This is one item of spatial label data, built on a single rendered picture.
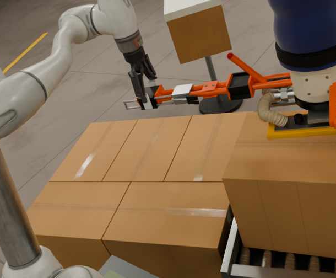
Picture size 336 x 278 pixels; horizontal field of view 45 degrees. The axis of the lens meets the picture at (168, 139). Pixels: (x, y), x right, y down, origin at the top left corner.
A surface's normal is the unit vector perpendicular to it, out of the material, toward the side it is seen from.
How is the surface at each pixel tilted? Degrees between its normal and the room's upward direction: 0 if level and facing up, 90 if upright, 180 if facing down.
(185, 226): 0
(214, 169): 0
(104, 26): 92
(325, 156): 0
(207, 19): 90
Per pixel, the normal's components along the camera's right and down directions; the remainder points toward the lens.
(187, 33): 0.00, 0.59
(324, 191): -0.36, 0.64
